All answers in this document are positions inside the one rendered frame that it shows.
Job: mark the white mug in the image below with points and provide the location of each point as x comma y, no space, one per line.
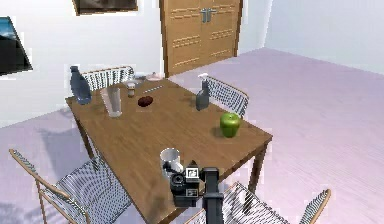
170,158

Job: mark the brown wooden double door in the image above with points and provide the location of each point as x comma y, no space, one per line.
200,36

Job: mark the blue bottle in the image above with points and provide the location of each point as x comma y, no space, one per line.
80,86

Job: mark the dark brown framed picture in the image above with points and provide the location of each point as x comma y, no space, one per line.
105,6

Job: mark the dark brown potato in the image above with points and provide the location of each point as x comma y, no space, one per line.
145,101

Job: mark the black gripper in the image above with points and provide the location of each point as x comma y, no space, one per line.
177,183

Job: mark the pale pink bowl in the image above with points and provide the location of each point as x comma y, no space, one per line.
154,77

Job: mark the brown wooden table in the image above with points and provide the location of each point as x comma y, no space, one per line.
160,133

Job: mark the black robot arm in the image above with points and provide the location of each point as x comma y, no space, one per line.
212,196

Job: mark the green apple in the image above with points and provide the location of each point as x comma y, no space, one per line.
230,125

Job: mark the grey spray bottle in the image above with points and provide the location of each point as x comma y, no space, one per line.
202,98

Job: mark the grey pen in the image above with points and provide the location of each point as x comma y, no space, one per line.
152,89

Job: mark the clear drinking glass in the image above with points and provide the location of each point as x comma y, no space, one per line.
113,101

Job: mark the black framed sky picture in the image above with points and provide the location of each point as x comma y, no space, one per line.
11,50

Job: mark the small shaker with brown lid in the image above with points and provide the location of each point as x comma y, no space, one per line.
131,90

